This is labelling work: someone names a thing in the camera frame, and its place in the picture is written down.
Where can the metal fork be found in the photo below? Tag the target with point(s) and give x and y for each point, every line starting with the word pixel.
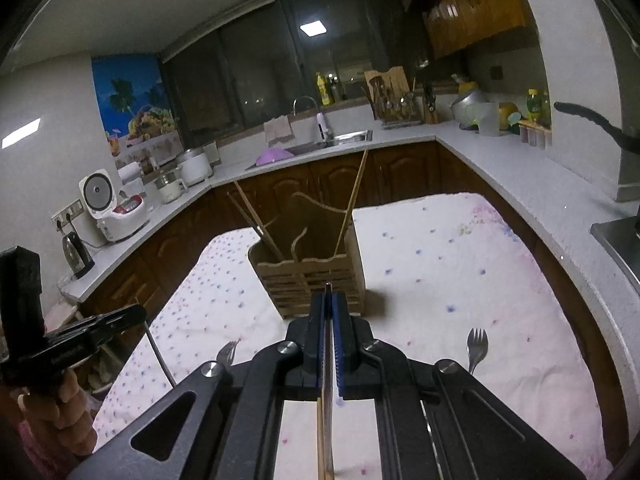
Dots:
pixel 227 352

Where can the white floral tablecloth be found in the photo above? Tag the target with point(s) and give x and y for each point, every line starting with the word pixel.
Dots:
pixel 425 285

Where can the cooking oil bottle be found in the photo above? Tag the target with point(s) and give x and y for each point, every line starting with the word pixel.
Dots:
pixel 535 105

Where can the dark wall switch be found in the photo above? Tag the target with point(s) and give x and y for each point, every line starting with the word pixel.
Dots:
pixel 496 72

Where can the small white cooking pot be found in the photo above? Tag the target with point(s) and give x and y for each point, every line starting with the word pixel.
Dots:
pixel 170 189

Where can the wooden cutting board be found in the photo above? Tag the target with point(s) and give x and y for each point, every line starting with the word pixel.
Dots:
pixel 385 79

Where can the dark kitchen window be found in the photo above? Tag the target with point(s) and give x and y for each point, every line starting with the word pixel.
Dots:
pixel 225 75

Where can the dish rack with utensils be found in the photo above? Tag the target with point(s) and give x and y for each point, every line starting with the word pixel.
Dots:
pixel 397 107

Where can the wooden chopstick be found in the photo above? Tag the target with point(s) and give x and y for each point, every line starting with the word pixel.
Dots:
pixel 255 227
pixel 325 435
pixel 356 195
pixel 350 205
pixel 252 215

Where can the white round rice cooker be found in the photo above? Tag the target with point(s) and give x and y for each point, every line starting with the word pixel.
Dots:
pixel 195 167

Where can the paper towel roll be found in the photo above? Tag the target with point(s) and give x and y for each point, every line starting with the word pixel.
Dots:
pixel 130 172

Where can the white and red rice cooker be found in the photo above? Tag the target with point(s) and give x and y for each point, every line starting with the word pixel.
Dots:
pixel 115 210

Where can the clear plastic container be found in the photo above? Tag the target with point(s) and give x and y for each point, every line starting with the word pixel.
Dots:
pixel 489 120

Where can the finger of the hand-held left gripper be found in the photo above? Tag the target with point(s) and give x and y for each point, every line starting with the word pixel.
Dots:
pixel 120 316
pixel 75 345

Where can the knife block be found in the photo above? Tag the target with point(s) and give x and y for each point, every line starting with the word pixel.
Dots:
pixel 431 107

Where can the yellow bowl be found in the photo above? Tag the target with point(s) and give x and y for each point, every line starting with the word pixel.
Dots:
pixel 509 115

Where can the kitchen faucet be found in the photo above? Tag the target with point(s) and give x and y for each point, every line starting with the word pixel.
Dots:
pixel 320 125

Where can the row of spice jars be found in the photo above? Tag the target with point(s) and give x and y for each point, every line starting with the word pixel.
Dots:
pixel 536 135

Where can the small metal spork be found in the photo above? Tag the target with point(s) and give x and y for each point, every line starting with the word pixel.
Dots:
pixel 476 350

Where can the white kitchen countertop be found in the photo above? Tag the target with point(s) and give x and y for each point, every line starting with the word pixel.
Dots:
pixel 525 175

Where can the wooden utensil holder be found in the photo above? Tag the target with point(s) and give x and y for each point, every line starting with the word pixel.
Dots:
pixel 300 280

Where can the wooden cabinets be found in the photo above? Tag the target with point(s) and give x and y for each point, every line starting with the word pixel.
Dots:
pixel 475 5
pixel 410 170

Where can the wooden lower cabinets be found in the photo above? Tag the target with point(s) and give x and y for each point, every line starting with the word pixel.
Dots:
pixel 410 170

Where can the purple plastic basin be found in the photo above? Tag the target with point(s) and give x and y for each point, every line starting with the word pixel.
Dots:
pixel 274 157

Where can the steel electric kettle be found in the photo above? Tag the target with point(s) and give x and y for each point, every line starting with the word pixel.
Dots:
pixel 77 257

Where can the gas stove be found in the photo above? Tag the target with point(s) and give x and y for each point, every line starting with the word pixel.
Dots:
pixel 620 245

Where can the wooden upper cabinets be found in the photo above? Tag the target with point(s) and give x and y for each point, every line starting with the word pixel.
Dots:
pixel 475 5

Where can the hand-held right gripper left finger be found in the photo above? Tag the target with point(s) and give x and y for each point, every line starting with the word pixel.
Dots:
pixel 320 340

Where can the yellow detergent bottle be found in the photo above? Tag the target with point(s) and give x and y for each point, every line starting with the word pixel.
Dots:
pixel 325 90

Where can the wall socket strip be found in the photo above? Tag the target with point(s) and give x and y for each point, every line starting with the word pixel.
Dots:
pixel 67 211

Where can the metal pot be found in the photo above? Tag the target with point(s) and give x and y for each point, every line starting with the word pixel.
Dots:
pixel 467 107

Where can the person's left hand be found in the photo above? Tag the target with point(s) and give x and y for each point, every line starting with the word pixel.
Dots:
pixel 70 420

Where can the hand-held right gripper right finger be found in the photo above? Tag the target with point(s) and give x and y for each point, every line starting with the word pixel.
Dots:
pixel 340 345

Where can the steel sink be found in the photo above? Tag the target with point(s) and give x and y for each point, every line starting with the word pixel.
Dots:
pixel 350 136

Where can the tropical fruit wall poster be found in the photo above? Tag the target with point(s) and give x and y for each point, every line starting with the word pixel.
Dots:
pixel 135 100

